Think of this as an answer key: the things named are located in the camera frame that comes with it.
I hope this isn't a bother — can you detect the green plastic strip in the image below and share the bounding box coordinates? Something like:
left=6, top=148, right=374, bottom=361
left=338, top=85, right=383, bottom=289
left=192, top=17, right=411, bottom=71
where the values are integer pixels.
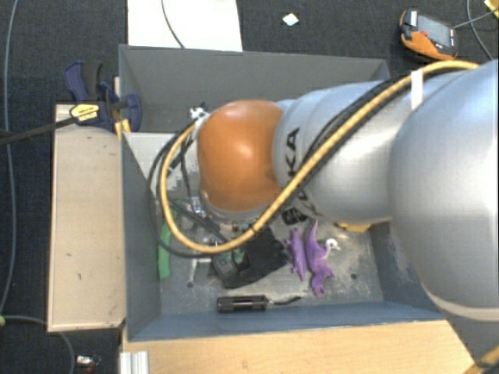
left=157, top=199, right=174, bottom=281

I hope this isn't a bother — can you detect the pale wood board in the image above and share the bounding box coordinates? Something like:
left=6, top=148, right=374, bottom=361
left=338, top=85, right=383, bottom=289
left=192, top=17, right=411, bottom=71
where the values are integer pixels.
left=46, top=104, right=128, bottom=333

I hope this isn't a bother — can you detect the grey metal bin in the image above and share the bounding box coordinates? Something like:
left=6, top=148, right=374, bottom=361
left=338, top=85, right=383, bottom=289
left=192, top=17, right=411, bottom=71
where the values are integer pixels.
left=118, top=44, right=444, bottom=343

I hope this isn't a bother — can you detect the large purple toy dinosaur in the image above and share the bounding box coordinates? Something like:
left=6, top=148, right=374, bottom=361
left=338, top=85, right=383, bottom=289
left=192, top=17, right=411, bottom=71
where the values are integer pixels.
left=303, top=219, right=337, bottom=298

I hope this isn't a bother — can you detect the yellow flat thing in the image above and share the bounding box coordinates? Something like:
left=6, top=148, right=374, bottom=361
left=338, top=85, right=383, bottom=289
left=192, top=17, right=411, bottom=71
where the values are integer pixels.
left=335, top=217, right=392, bottom=234

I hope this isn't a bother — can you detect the small purple toy dinosaur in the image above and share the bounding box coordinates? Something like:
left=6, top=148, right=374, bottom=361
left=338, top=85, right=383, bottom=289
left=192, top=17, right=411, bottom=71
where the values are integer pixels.
left=283, top=228, right=309, bottom=283

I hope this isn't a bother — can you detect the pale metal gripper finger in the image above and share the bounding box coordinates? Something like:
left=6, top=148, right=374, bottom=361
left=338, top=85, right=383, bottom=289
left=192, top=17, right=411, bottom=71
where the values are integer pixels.
left=187, top=259, right=212, bottom=289

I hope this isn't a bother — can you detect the black cylinder on white bracket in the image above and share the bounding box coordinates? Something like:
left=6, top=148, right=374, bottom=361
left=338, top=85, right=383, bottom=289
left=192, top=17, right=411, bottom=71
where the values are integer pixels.
left=217, top=294, right=303, bottom=314

